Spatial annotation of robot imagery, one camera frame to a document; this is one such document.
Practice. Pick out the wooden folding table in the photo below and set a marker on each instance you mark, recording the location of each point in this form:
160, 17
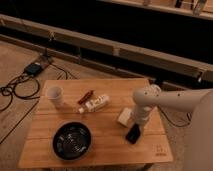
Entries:
108, 146

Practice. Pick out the beige sponge block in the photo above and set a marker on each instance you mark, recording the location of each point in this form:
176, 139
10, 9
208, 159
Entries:
124, 117

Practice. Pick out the black bowl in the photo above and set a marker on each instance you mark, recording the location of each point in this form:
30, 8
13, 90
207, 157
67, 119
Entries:
71, 141

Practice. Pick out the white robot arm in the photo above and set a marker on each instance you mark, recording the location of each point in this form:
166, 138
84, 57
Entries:
198, 155

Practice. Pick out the small white plastic bottle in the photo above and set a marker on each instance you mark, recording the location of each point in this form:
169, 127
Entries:
95, 104

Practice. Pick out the black power adapter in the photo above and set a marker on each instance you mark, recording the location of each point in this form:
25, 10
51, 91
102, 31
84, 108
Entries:
33, 69

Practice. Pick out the red brown marker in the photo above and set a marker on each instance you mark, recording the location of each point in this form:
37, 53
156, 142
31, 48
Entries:
86, 97

